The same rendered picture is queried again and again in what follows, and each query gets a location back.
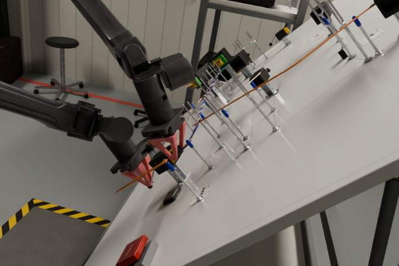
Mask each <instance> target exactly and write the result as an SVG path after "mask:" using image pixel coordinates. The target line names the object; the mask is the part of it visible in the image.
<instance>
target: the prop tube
mask: <svg viewBox="0 0 399 266"><path fill-rule="evenodd" d="M398 196H399V179H393V178H392V179H390V180H388V181H385V187H384V192H383V196H382V201H381V206H380V210H379V215H378V221H377V224H376V229H375V235H374V238H373V244H372V249H371V252H370V258H369V263H368V266H382V265H383V262H384V257H385V252H386V249H387V244H388V239H389V236H390V231H391V227H392V222H393V219H394V214H395V209H396V206H397V201H398Z"/></svg>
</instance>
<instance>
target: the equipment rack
mask: <svg viewBox="0 0 399 266"><path fill-rule="evenodd" d="M308 1H309V0H308ZM297 2H298V0H292V1H291V9H290V8H289V7H287V6H283V5H277V4H274V6H272V7H269V8H266V7H265V6H262V5H257V4H250V3H247V2H241V1H235V0H201V2H200V6H199V14H198V21H197V28H196V33H195V40H194V47H193V51H192V59H191V65H192V67H193V70H194V72H196V71H197V70H198V63H199V59H200V52H201V45H202V39H203V35H204V28H205V21H206V17H207V10H208V8H211V9H215V10H216V11H215V16H214V22H213V28H212V32H211V39H210V45H209V49H208V50H209V51H211V52H214V48H215V44H216V38H217V32H218V28H219V22H220V16H221V11H227V12H232V13H236V14H242V15H247V16H251V17H256V18H262V19H266V20H272V21H278V22H281V23H287V26H286V27H287V28H288V29H289V31H290V27H291V25H293V29H292V32H293V31H295V30H296V29H297V28H298V27H300V26H301V25H302V24H303V21H304V18H305V14H306V10H307V8H308V3H307V1H306V0H300V4H299V8H298V10H297V9H296V5H297ZM252 10H253V11H252ZM273 14H274V15H273ZM189 89H190V86H189V87H187V89H186V96H185V104H184V106H185V107H186V108H187V109H188V110H190V109H191V107H190V106H189V104H192V98H193V94H194V89H193V90H192V89H191V91H189V92H187V91H188V90H189ZM187 102H189V104H187Z"/></svg>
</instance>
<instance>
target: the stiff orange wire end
mask: <svg viewBox="0 0 399 266"><path fill-rule="evenodd" d="M166 162H167V159H165V161H163V162H161V163H160V164H158V165H157V166H155V167H154V168H152V169H150V170H149V171H148V172H146V173H144V174H143V175H141V176H139V177H138V178H136V179H135V180H133V181H132V182H130V183H129V184H127V185H125V186H124V187H122V188H121V189H118V190H117V191H116V192H115V193H117V192H120V191H121V190H123V189H124V188H126V187H127V186H129V185H130V184H132V183H134V182H135V181H137V180H138V179H140V178H142V177H143V176H145V175H146V174H148V173H150V172H151V171H153V170H154V169H156V168H158V167H159V166H161V165H163V164H165V163H166Z"/></svg>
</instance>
